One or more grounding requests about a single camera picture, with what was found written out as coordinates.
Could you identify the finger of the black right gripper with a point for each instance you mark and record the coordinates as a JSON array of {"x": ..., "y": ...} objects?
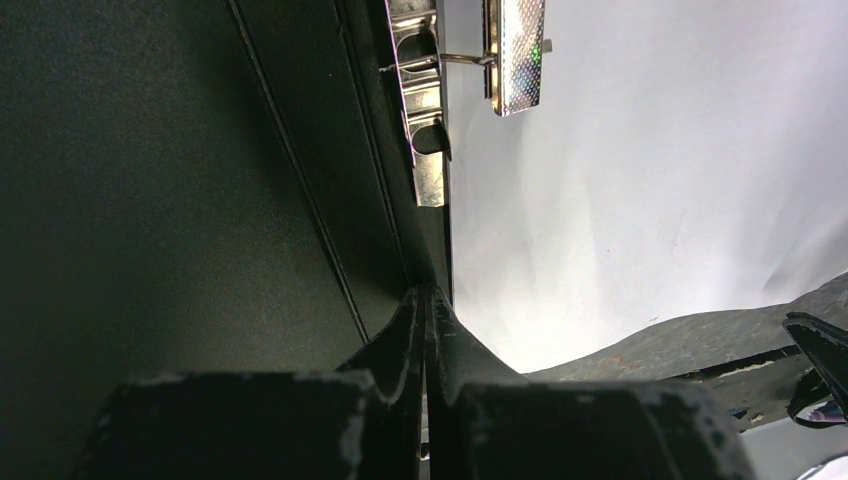
[{"x": 821, "y": 392}]

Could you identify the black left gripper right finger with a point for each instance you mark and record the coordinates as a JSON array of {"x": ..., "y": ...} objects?
[{"x": 489, "y": 422}]

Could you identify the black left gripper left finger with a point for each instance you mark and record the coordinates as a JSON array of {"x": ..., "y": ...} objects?
[{"x": 361, "y": 420}]

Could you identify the white paper sheets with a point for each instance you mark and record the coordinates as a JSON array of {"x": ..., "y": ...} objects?
[{"x": 685, "y": 157}]

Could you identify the black folder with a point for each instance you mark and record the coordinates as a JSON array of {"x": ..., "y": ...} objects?
[{"x": 193, "y": 186}]

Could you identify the metal folder clip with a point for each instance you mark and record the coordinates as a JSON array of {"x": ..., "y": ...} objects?
[{"x": 464, "y": 84}]

